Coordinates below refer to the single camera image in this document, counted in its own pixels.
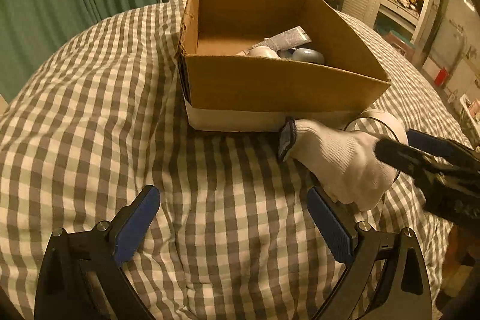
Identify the beige tape roll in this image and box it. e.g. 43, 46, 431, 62
343, 109, 408, 145

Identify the white knit glove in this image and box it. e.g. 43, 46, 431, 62
278, 119, 399, 211

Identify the light blue round case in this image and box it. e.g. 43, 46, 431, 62
291, 48, 325, 65

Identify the blue white packet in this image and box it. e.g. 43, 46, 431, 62
250, 26, 312, 52

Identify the red bottle on floor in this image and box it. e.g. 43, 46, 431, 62
434, 67, 448, 87

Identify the brown cardboard box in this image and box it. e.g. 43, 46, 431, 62
176, 0, 390, 132

